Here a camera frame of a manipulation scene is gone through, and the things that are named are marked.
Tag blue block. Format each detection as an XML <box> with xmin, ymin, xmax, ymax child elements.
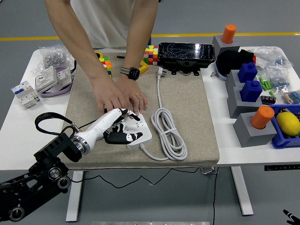
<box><xmin>240</xmin><ymin>80</ymin><xmax>263</xmax><ymax>102</ymax></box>
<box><xmin>237</xmin><ymin>62</ymin><xmax>258</xmax><ymax>83</ymax></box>

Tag grey block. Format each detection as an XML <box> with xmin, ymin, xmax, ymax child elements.
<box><xmin>226</xmin><ymin>86</ymin><xmax>264</xmax><ymax>119</ymax></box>
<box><xmin>225</xmin><ymin>69</ymin><xmax>244</xmax><ymax>94</ymax></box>
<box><xmin>233</xmin><ymin>112</ymin><xmax>278</xmax><ymax>148</ymax></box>
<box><xmin>212</xmin><ymin>35</ymin><xmax>241</xmax><ymax>57</ymax></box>

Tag green plastic pegs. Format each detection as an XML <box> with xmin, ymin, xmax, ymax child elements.
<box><xmin>258</xmin><ymin>76</ymin><xmax>273</xmax><ymax>91</ymax></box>

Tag white wall socket panel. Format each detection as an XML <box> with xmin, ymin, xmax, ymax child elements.
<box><xmin>35</xmin><ymin>65</ymin><xmax>58</xmax><ymax>92</ymax></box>
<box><xmin>56</xmin><ymin>67</ymin><xmax>73</xmax><ymax>85</ymax></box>

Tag clear bag of resistors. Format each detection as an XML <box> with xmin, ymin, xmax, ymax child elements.
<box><xmin>281</xmin><ymin>90</ymin><xmax>300</xmax><ymax>105</ymax></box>

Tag round yellow tape measure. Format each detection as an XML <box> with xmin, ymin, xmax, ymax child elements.
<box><xmin>71</xmin><ymin>51</ymin><xmax>105</xmax><ymax>74</ymax></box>

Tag black wristwatch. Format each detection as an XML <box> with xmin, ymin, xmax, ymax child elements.
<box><xmin>120</xmin><ymin>67</ymin><xmax>141</xmax><ymax>81</ymax></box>

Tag square yellow tape measure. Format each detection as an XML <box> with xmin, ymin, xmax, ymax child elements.
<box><xmin>116</xmin><ymin>55</ymin><xmax>150</xmax><ymax>76</ymax></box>

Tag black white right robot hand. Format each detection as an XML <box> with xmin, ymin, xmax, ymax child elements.
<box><xmin>282</xmin><ymin>208</ymin><xmax>300</xmax><ymax>225</ymax></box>

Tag black hanging cable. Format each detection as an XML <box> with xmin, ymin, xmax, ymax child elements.
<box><xmin>212</xmin><ymin>166</ymin><xmax>219</xmax><ymax>225</ymax></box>

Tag white blue circuit breaker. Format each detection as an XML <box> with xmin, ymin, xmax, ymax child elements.
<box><xmin>10</xmin><ymin>80</ymin><xmax>42</xmax><ymax>109</ymax></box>

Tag black cloth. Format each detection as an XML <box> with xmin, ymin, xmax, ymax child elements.
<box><xmin>216</xmin><ymin>49</ymin><xmax>256</xmax><ymax>78</ymax></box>

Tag black device cracked glossy top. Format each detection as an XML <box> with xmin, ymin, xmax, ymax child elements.
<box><xmin>157</xmin><ymin>42</ymin><xmax>216</xmax><ymax>76</ymax></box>

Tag yellow lemon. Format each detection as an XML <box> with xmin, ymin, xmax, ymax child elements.
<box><xmin>275</xmin><ymin>112</ymin><xmax>300</xmax><ymax>136</ymax></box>

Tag black component strip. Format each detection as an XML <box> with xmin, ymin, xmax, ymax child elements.
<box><xmin>260</xmin><ymin>95</ymin><xmax>277</xmax><ymax>105</ymax></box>

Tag white power strip cable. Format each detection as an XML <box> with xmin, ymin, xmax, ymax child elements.
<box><xmin>140</xmin><ymin>67</ymin><xmax>188</xmax><ymax>161</ymax></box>

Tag clear bag of metal nuts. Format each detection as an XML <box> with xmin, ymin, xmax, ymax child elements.
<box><xmin>31</xmin><ymin>43</ymin><xmax>75</xmax><ymax>73</ymax></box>

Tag colourful puzzle cube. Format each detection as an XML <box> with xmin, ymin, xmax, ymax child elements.
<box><xmin>144</xmin><ymin>45</ymin><xmax>159</xmax><ymax>65</ymax></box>
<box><xmin>98</xmin><ymin>57</ymin><xmax>113</xmax><ymax>78</ymax></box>

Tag clear bag of blue parts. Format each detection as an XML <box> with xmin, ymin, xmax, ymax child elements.
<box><xmin>246</xmin><ymin>46</ymin><xmax>293</xmax><ymax>71</ymax></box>
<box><xmin>267</xmin><ymin>67</ymin><xmax>292</xmax><ymax>94</ymax></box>

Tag grey-brown mat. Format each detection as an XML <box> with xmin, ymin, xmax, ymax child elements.
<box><xmin>62</xmin><ymin>52</ymin><xmax>220</xmax><ymax>170</ymax></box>

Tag orange cylinder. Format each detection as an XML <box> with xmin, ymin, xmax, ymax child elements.
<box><xmin>221</xmin><ymin>24</ymin><xmax>237</xmax><ymax>45</ymax></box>
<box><xmin>250</xmin><ymin>105</ymin><xmax>275</xmax><ymax>130</ymax></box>

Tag white table leg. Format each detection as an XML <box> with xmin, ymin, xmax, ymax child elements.
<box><xmin>230</xmin><ymin>166</ymin><xmax>255</xmax><ymax>216</ymax></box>
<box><xmin>65</xmin><ymin>170</ymin><xmax>84</xmax><ymax>223</ymax></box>

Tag person's left hand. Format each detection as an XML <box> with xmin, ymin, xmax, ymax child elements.
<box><xmin>116</xmin><ymin>76</ymin><xmax>149</xmax><ymax>115</ymax></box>

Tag white blue dish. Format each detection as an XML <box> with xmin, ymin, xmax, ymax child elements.
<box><xmin>215</xmin><ymin>60</ymin><xmax>229</xmax><ymax>82</ymax></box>

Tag lilac tape roll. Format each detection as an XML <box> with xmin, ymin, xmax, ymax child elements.
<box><xmin>38</xmin><ymin>66</ymin><xmax>73</xmax><ymax>98</ymax></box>

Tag person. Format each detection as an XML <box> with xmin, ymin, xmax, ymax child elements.
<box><xmin>70</xmin><ymin>0</ymin><xmax>153</xmax><ymax>49</ymax></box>

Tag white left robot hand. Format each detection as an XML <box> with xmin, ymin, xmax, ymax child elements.
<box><xmin>74</xmin><ymin>107</ymin><xmax>143</xmax><ymax>153</ymax></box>

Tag person's right hand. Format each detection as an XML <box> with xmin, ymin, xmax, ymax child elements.
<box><xmin>90</xmin><ymin>74</ymin><xmax>140</xmax><ymax>116</ymax></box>

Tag white power strip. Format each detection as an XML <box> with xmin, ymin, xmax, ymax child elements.
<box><xmin>123</xmin><ymin>109</ymin><xmax>153</xmax><ymax>150</ymax></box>

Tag thin black plug cord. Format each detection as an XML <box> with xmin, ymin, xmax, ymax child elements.
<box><xmin>69</xmin><ymin>108</ymin><xmax>203</xmax><ymax>189</ymax></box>

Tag black table control panel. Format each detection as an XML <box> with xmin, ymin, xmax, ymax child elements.
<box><xmin>264</xmin><ymin>165</ymin><xmax>300</xmax><ymax>171</ymax></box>

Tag blue plastic bin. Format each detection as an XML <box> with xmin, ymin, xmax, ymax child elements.
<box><xmin>267</xmin><ymin>104</ymin><xmax>300</xmax><ymax>149</ymax></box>

